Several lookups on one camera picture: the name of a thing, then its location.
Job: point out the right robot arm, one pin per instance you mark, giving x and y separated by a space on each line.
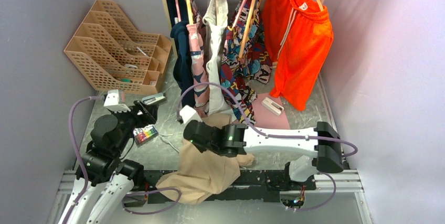
318 149

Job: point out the pink mat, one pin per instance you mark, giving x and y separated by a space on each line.
265 118

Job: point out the navy blue shorts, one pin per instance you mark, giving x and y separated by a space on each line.
182 71

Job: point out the grey stapler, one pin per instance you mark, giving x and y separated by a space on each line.
154 99

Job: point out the white stapler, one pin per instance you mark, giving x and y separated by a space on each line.
272 106

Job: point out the colourful cartoon print shorts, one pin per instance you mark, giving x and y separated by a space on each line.
255 65

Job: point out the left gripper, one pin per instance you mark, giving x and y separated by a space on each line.
149 111

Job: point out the orange shorts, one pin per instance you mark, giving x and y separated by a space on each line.
298 66

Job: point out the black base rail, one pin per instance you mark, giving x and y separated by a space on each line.
265 185

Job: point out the yellow hanger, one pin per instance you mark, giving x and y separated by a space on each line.
190 12

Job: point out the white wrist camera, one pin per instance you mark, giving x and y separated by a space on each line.
115 101
188 114

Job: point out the pink patterned shorts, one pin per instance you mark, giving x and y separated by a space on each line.
198 66

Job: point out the beige shorts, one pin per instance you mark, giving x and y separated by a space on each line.
205 170

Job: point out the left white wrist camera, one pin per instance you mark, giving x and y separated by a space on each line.
115 101

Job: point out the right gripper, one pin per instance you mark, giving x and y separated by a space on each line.
202 149

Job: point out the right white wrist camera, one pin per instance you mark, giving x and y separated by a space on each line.
188 114

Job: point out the white shorts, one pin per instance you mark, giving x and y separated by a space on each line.
216 41

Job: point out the beige plastic file organizer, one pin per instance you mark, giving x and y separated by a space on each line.
111 53

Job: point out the pack of coloured markers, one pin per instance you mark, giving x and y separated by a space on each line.
145 134

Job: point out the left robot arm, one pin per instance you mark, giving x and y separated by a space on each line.
102 178

